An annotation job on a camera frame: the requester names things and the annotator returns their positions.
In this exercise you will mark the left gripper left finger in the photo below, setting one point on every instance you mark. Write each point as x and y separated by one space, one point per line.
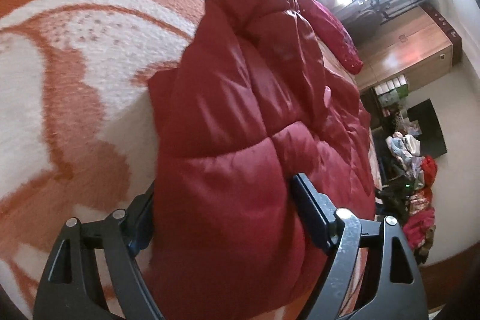
92 271

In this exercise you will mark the black television screen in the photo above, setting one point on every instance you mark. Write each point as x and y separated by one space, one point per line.
431 137

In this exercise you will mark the wooden wardrobe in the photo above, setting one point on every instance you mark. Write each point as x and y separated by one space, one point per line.
420 44

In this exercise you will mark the pile of clothes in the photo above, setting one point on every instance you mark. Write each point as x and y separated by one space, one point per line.
419 227

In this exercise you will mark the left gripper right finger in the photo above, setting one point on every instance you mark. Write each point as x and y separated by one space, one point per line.
391 286

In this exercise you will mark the orange white patterned blanket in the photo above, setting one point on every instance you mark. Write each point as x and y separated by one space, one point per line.
77 133

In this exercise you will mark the dark side table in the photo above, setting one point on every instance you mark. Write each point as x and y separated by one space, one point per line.
395 188

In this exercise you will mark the dark red quilted puffer coat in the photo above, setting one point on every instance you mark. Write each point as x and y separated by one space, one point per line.
250 105

